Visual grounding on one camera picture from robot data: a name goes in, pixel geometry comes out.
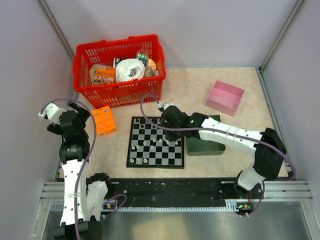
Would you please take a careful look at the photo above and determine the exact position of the black and white chessboard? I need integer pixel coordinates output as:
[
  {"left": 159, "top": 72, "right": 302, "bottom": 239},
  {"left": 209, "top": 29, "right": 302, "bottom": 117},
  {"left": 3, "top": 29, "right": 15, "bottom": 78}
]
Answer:
[{"left": 126, "top": 116, "right": 185, "bottom": 169}]

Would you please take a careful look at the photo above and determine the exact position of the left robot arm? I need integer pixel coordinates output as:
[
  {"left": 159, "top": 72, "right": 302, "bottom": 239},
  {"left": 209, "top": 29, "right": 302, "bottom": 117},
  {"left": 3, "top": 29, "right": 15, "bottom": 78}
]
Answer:
[{"left": 38, "top": 101, "right": 114, "bottom": 240}]

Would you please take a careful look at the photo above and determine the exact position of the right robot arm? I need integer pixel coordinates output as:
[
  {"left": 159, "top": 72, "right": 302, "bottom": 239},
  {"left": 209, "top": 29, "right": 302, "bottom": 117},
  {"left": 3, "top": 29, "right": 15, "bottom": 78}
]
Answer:
[{"left": 157, "top": 102, "right": 287, "bottom": 198}]

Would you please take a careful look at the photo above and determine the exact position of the dark green tray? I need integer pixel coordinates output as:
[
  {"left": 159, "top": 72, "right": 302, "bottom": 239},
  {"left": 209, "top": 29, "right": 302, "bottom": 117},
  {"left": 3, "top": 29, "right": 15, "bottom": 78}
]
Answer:
[{"left": 185, "top": 114, "right": 227, "bottom": 157}]

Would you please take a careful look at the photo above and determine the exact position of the pink box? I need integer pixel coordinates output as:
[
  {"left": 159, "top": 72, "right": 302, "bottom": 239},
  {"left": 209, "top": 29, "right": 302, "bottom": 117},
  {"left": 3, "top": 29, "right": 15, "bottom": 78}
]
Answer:
[{"left": 205, "top": 80, "right": 245, "bottom": 117}]

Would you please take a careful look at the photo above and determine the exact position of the orange snack box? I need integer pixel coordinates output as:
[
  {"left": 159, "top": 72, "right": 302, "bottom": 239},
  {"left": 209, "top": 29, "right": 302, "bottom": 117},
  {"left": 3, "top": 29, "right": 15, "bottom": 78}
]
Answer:
[{"left": 89, "top": 64, "right": 116, "bottom": 85}]

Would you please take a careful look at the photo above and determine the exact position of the red plastic shopping basket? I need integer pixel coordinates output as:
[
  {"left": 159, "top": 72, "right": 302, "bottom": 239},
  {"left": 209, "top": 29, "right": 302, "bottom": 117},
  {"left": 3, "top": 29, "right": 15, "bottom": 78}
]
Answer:
[{"left": 73, "top": 34, "right": 167, "bottom": 109}]

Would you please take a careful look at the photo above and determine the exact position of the white plastic bag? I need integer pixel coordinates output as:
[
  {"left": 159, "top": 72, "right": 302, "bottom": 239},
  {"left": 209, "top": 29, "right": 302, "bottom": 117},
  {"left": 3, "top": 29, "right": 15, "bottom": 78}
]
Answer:
[{"left": 115, "top": 58, "right": 145, "bottom": 83}]

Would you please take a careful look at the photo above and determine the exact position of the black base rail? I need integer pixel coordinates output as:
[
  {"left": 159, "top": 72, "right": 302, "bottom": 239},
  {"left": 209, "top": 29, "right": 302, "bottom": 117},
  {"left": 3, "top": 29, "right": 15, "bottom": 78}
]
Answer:
[{"left": 104, "top": 177, "right": 262, "bottom": 208}]

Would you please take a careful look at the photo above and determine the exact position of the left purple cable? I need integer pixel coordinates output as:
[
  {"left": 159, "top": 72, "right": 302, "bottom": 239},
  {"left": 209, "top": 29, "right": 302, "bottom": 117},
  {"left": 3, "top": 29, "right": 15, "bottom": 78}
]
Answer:
[{"left": 39, "top": 97, "right": 128, "bottom": 240}]

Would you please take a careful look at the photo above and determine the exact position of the purple cable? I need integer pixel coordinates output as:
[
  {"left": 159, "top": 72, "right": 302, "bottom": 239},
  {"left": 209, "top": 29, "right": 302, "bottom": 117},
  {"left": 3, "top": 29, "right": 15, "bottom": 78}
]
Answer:
[
  {"left": 39, "top": 97, "right": 128, "bottom": 240},
  {"left": 139, "top": 94, "right": 297, "bottom": 218}
]

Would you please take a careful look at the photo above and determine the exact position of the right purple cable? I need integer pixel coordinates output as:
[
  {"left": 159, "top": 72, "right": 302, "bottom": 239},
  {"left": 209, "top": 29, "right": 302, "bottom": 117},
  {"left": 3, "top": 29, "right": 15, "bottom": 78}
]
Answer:
[{"left": 139, "top": 94, "right": 297, "bottom": 218}]

